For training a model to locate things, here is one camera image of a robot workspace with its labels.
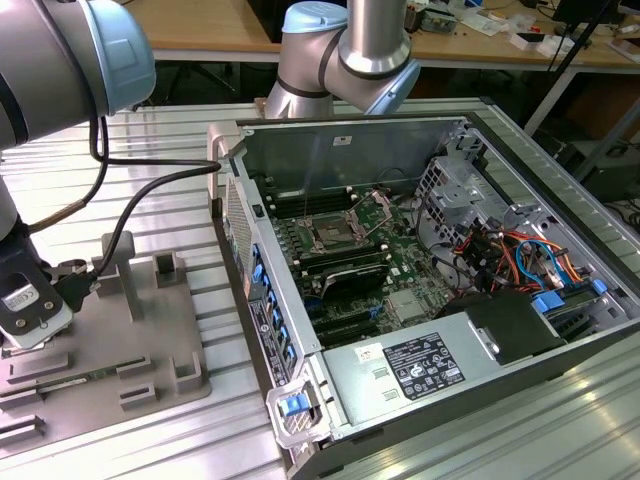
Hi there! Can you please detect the metal socket cover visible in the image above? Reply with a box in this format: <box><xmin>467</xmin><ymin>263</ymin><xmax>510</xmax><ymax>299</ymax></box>
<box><xmin>349</xmin><ymin>188</ymin><xmax>401</xmax><ymax>239</ymax></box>

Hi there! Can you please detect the grey power supply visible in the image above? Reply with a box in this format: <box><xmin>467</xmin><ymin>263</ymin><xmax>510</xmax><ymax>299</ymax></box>
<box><xmin>319</xmin><ymin>312</ymin><xmax>504</xmax><ymax>429</ymax></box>

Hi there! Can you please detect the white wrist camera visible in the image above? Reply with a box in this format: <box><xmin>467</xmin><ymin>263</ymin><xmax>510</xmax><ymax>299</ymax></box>
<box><xmin>0</xmin><ymin>269</ymin><xmax>76</xmax><ymax>352</ymax></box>

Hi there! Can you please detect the green motherboard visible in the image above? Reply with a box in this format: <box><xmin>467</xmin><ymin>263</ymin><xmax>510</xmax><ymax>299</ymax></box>
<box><xmin>264</xmin><ymin>184</ymin><xmax>451</xmax><ymax>351</ymax></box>

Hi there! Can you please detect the silver chipset heatsink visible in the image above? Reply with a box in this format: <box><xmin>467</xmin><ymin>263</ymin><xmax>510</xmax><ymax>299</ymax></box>
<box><xmin>387</xmin><ymin>288</ymin><xmax>426</xmax><ymax>324</ymax></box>

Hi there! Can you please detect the black plastic shroud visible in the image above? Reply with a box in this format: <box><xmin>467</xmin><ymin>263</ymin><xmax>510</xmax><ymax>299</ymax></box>
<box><xmin>432</xmin><ymin>292</ymin><xmax>569</xmax><ymax>366</ymax></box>

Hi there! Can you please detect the blue case latch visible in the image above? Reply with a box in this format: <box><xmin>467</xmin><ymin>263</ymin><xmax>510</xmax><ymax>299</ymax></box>
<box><xmin>279</xmin><ymin>394</ymin><xmax>307</xmax><ymax>417</ymax></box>

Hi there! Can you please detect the CPU socket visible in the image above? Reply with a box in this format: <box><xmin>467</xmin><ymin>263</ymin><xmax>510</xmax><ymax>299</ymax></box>
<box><xmin>297</xmin><ymin>212</ymin><xmax>374</xmax><ymax>256</ymax></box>

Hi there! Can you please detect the orange wire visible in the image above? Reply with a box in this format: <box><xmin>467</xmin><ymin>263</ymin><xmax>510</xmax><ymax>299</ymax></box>
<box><xmin>492</xmin><ymin>230</ymin><xmax>586</xmax><ymax>281</ymax></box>

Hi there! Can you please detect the black RAM slot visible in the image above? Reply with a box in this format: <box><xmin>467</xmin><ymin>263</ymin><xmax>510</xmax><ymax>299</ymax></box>
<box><xmin>272</xmin><ymin>193</ymin><xmax>362</xmax><ymax>210</ymax></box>
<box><xmin>295</xmin><ymin>249</ymin><xmax>391</xmax><ymax>275</ymax></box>
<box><xmin>267</xmin><ymin>185</ymin><xmax>361</xmax><ymax>201</ymax></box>
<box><xmin>292</xmin><ymin>242</ymin><xmax>387</xmax><ymax>266</ymax></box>

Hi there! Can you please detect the small white box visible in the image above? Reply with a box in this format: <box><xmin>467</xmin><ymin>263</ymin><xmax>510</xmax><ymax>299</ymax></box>
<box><xmin>509</xmin><ymin>30</ymin><xmax>547</xmax><ymax>52</ymax></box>

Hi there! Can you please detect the green RAM stick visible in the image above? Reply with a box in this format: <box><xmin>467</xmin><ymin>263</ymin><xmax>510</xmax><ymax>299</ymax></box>
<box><xmin>37</xmin><ymin>366</ymin><xmax>124</xmax><ymax>396</ymax></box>

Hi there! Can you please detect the metal drive cage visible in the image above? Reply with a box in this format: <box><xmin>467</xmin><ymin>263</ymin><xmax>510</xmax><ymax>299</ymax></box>
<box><xmin>414</xmin><ymin>154</ymin><xmax>501</xmax><ymax>241</ymax></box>

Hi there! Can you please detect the black graphics card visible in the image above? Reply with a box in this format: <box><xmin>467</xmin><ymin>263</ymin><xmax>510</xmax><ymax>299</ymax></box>
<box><xmin>312</xmin><ymin>259</ymin><xmax>391</xmax><ymax>304</ymax></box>

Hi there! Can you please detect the grey parts rack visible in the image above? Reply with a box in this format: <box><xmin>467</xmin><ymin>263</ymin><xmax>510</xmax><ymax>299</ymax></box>
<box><xmin>0</xmin><ymin>230</ymin><xmax>214</xmax><ymax>459</ymax></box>

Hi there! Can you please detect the black expansion slot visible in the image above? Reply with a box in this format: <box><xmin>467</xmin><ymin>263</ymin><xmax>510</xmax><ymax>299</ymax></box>
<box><xmin>314</xmin><ymin>312</ymin><xmax>399</xmax><ymax>335</ymax></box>

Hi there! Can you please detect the black cable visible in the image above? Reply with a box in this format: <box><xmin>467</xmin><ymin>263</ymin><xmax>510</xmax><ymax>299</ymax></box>
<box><xmin>89</xmin><ymin>115</ymin><xmax>224</xmax><ymax>294</ymax></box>
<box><xmin>24</xmin><ymin>159</ymin><xmax>109</xmax><ymax>234</ymax></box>

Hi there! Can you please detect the black tripod pole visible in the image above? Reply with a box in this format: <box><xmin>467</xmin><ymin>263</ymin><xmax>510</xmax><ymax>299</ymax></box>
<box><xmin>545</xmin><ymin>0</ymin><xmax>615</xmax><ymax>74</ymax></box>

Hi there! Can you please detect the open PC case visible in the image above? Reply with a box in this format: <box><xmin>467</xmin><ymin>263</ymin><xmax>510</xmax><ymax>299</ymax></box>
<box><xmin>207</xmin><ymin>112</ymin><xmax>640</xmax><ymax>480</ymax></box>

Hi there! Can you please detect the wooden desk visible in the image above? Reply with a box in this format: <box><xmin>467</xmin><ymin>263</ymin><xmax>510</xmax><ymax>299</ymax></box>
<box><xmin>124</xmin><ymin>0</ymin><xmax>640</xmax><ymax>74</ymax></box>

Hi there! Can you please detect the blue wire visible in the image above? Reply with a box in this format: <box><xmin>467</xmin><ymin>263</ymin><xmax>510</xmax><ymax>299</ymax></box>
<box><xmin>514</xmin><ymin>238</ymin><xmax>569</xmax><ymax>291</ymax></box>

